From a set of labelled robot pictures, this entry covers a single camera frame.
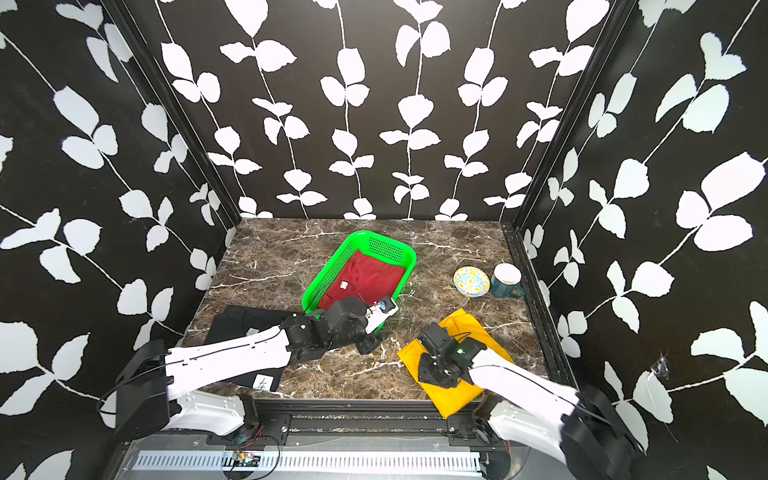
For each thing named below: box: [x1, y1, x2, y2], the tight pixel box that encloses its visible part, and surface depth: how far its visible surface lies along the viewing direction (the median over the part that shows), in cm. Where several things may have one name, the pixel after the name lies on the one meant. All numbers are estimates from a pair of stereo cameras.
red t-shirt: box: [318, 250, 406, 311], surface depth 103 cm
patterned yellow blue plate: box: [453, 266, 491, 298], surface depth 103 cm
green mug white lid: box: [491, 262, 526, 299], surface depth 95 cm
